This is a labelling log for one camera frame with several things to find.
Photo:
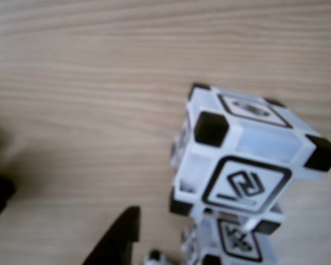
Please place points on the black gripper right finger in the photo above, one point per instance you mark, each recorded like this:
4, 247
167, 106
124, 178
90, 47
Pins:
118, 243

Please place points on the white cube crossed symbol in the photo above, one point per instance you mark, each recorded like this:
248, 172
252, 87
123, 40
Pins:
237, 240

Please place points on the white cube striped hexagon symbol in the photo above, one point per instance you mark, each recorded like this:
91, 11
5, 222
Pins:
251, 185

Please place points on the white cube house symbol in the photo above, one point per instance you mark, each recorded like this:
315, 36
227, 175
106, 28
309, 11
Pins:
155, 258

